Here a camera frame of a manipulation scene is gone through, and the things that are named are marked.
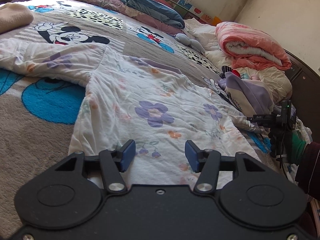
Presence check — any blue folded duvet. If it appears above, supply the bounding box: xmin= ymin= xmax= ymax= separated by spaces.
xmin=124 ymin=0 xmax=185 ymax=29

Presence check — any gloved right hand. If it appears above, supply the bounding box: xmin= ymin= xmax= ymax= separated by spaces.
xmin=291 ymin=133 xmax=306 ymax=166

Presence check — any Mickey Mouse bed blanket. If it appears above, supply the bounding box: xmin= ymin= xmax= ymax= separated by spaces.
xmin=1 ymin=0 xmax=278 ymax=237

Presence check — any pink rolled quilt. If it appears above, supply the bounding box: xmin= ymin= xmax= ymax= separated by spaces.
xmin=215 ymin=22 xmax=292 ymax=71

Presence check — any dark wooden headboard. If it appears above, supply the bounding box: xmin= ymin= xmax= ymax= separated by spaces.
xmin=285 ymin=51 xmax=319 ymax=142

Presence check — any colourful alphabet foam mat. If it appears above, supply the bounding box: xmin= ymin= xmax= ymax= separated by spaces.
xmin=165 ymin=0 xmax=222 ymax=26

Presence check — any white floral quilted garment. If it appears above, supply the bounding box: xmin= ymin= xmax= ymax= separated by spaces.
xmin=1 ymin=38 xmax=257 ymax=186

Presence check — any cream quilt under pink one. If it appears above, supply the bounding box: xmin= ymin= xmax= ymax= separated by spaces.
xmin=204 ymin=50 xmax=293 ymax=103

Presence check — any beige folded fleece blanket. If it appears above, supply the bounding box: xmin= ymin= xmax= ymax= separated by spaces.
xmin=0 ymin=3 xmax=34 ymax=34

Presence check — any purple and cream garment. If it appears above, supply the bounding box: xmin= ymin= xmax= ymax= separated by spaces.
xmin=217 ymin=72 xmax=274 ymax=117

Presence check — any grey plush toy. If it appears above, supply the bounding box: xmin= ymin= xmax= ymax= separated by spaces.
xmin=175 ymin=34 xmax=206 ymax=54

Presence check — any grey clothes pile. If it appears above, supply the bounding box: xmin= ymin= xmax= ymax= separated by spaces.
xmin=294 ymin=118 xmax=313 ymax=144

